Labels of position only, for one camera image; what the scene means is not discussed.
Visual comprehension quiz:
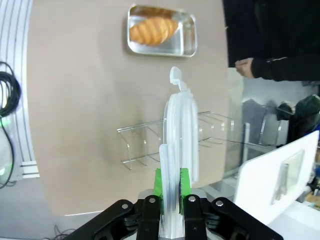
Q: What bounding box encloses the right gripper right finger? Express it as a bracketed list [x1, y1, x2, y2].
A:
[178, 166, 285, 240]

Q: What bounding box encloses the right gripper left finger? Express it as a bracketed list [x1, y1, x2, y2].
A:
[63, 168, 165, 240]

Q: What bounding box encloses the golden brown croissant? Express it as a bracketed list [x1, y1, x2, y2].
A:
[129, 16, 179, 47]

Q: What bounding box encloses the person's left forearm black sleeve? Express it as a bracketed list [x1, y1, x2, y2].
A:
[250, 55, 320, 82]

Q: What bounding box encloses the person's left hand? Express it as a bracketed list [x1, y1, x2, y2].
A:
[234, 57, 255, 79]

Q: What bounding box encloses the white board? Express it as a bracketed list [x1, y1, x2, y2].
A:
[232, 129, 320, 240]

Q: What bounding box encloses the dark hooded jacket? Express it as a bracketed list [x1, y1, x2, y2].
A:
[276, 94, 320, 151]

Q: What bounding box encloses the rectangular stainless steel container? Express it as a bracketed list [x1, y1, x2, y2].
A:
[126, 4, 199, 59]

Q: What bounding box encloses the person in black clothes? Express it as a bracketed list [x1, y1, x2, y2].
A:
[221, 0, 320, 70]

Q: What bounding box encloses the metal wire lid rack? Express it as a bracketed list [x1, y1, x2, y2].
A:
[116, 110, 238, 171]

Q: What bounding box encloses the aluminium frame rail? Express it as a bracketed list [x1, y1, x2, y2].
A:
[0, 0, 41, 183]

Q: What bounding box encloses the black cable bundle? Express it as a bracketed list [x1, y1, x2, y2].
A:
[0, 60, 23, 191]

